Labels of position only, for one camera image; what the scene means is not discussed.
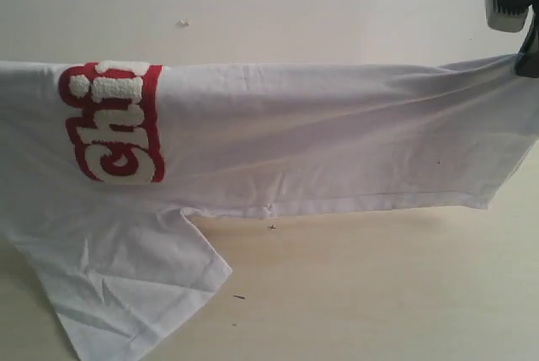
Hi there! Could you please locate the white t-shirt with red lettering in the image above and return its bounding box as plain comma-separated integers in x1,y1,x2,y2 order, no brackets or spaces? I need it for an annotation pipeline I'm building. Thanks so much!
1,55,538,360

